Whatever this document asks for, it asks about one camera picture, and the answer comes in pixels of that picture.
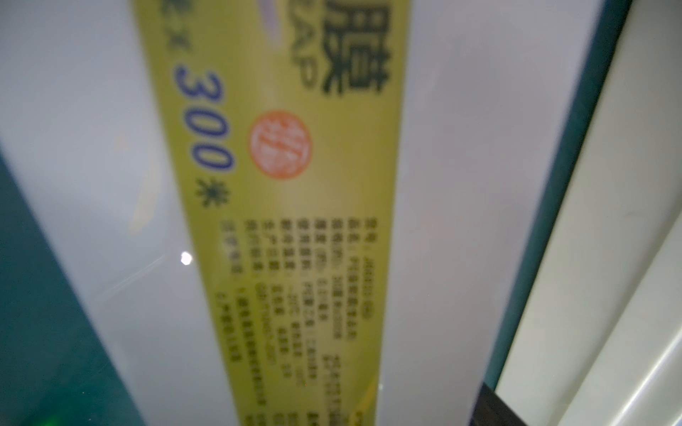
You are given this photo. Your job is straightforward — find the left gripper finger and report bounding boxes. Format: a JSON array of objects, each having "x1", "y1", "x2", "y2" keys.
[{"x1": 470, "y1": 383, "x2": 526, "y2": 426}]

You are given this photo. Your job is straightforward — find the dispenser base tray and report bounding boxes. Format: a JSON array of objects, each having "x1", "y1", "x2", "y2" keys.
[{"x1": 488, "y1": 1, "x2": 681, "y2": 425}]

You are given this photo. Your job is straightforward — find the dispenser lid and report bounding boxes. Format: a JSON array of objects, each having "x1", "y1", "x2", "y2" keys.
[{"x1": 1, "y1": 1, "x2": 604, "y2": 425}]

